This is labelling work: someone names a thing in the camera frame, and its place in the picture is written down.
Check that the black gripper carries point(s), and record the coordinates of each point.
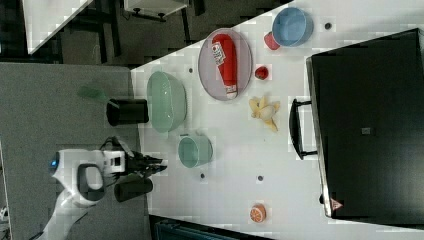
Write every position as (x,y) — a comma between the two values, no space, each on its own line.
(143,164)

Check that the peeled toy banana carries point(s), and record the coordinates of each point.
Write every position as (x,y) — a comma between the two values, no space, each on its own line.
(264,111)

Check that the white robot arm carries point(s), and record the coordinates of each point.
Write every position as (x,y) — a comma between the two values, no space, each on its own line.
(83,174)

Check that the green mug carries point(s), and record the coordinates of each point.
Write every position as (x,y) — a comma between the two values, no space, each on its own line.
(194,150)

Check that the black cylinder lower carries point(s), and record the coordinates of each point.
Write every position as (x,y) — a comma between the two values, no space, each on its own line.
(132,187)

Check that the black cylinder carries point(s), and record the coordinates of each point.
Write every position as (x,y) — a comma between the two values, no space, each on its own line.
(132,187)
(127,111)

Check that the green colander bowl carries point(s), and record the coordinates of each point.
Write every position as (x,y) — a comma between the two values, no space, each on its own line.
(167,97)

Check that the black cylinder upper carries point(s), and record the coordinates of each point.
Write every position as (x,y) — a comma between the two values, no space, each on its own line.
(127,111)

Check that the grey round plate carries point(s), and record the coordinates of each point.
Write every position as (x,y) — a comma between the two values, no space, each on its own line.
(209,73)

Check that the orange slice toy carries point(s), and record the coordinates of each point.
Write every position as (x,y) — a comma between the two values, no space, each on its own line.
(258,213)

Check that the red ketchup bottle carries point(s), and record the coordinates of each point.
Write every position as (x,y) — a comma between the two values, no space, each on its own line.
(225,57)

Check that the red toy strawberry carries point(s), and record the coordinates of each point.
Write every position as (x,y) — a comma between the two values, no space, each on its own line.
(261,73)

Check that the pink toy strawberry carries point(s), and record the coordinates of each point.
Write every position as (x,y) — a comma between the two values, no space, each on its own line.
(270,41)

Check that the blue bowl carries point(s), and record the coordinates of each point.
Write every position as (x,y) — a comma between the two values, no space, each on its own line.
(292,27)

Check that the black toaster oven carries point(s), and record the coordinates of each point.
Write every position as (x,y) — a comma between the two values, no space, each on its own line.
(368,119)

